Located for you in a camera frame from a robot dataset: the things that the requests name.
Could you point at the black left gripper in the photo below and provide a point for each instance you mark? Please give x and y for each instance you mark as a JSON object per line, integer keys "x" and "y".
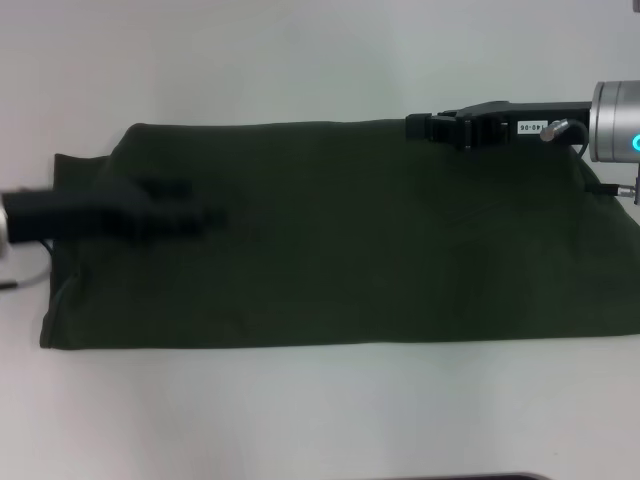
{"x": 75, "y": 212}

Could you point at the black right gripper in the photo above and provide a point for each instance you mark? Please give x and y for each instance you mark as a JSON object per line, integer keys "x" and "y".
{"x": 525, "y": 125}

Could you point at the dark green printed t-shirt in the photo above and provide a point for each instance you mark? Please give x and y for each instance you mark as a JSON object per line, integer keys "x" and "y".
{"x": 350, "y": 240}

